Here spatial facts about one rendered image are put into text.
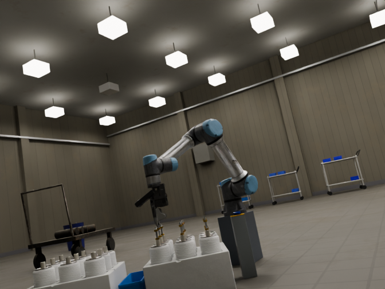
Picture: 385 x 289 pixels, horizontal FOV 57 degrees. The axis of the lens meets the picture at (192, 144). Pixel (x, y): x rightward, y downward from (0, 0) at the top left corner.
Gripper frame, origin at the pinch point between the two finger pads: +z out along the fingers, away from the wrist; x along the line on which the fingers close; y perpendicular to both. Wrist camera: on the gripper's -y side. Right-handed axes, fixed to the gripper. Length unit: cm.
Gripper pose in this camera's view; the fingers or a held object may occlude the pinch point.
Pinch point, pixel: (156, 225)
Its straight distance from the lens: 184.5
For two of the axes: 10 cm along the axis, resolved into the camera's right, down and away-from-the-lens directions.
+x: 0.6, 1.6, 9.9
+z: 1.9, 9.7, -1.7
